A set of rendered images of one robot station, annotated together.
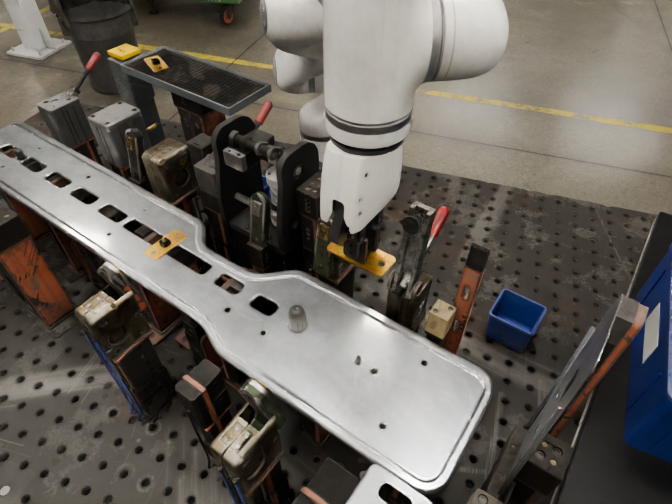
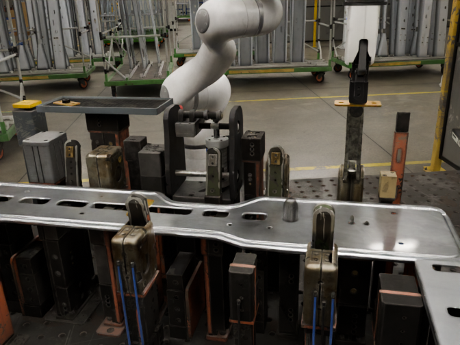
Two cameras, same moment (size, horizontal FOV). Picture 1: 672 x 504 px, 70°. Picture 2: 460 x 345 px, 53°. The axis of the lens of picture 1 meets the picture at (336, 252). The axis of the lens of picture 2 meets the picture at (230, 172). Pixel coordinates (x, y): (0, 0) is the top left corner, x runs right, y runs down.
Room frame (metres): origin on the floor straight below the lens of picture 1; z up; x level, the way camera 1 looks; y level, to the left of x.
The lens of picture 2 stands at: (-0.27, 0.52, 1.45)
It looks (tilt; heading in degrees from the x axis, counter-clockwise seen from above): 21 degrees down; 338
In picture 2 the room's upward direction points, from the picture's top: 2 degrees counter-clockwise
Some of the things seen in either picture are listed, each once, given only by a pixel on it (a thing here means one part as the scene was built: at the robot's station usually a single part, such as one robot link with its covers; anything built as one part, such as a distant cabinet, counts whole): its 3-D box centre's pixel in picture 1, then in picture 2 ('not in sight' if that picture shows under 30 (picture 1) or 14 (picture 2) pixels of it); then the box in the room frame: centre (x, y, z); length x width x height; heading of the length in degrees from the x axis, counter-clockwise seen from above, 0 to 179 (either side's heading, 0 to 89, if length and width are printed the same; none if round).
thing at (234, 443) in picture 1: (256, 476); (316, 337); (0.28, 0.13, 0.87); 0.12 x 0.09 x 0.35; 145
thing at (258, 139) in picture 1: (272, 228); (207, 196); (0.80, 0.14, 0.94); 0.18 x 0.13 x 0.49; 55
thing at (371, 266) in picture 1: (360, 251); (357, 100); (0.42, -0.03, 1.26); 0.08 x 0.04 x 0.01; 55
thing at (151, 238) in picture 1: (158, 279); (116, 263); (0.73, 0.41, 0.84); 0.17 x 0.06 x 0.29; 145
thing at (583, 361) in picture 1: (550, 406); not in sight; (0.26, -0.25, 1.17); 0.12 x 0.01 x 0.34; 145
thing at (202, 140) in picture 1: (217, 208); (142, 205); (0.92, 0.30, 0.90); 0.05 x 0.05 x 0.40; 55
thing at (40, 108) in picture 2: (193, 77); (105, 105); (1.09, 0.34, 1.16); 0.37 x 0.14 x 0.02; 55
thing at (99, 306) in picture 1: (133, 355); (141, 304); (0.51, 0.40, 0.87); 0.12 x 0.09 x 0.35; 145
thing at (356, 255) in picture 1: (350, 244); (359, 86); (0.40, -0.02, 1.29); 0.03 x 0.03 x 0.07; 55
